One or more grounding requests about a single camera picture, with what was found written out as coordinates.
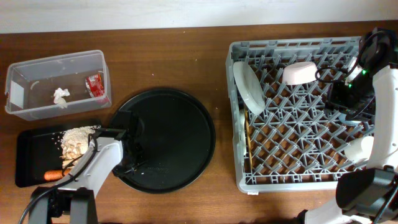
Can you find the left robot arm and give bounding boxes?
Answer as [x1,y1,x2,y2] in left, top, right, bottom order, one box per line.
[19,111,140,223]

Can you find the white napkin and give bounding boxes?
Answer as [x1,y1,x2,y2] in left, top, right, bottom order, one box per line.
[53,88,70,109]

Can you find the grey plastic dishwasher rack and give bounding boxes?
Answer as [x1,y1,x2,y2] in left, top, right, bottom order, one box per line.
[226,37,374,194]

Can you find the black rectangular tray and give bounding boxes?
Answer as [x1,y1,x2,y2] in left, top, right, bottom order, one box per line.
[14,118,103,188]

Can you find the rice and nut scraps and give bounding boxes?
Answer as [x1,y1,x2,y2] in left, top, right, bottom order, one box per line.
[58,125,100,168]

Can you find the orange carrot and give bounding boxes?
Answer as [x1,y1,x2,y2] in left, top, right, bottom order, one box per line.
[44,169,70,182]

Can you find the white plastic fork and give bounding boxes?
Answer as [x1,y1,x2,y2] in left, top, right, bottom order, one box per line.
[239,109,247,156]

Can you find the grey plate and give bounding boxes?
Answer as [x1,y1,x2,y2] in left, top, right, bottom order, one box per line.
[233,62,265,116]

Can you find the blue cup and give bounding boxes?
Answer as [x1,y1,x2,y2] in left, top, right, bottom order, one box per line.
[338,113,363,126]

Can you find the white cup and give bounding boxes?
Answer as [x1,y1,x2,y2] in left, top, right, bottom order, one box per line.
[344,136,374,164]

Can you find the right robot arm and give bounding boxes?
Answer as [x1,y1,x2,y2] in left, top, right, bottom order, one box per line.
[297,27,397,224]

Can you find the red sauce packet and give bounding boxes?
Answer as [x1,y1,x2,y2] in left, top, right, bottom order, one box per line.
[85,73,104,98]

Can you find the pink bowl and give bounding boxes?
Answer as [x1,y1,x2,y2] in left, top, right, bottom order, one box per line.
[282,62,317,85]

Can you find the wooden chopstick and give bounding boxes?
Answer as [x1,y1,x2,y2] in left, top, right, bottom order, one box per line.
[244,108,253,171]

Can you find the round black serving tray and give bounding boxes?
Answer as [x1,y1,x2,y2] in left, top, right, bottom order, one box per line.
[108,88,216,194]

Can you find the clear plastic waste bin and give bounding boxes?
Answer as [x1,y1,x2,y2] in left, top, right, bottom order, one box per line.
[5,50,112,121]

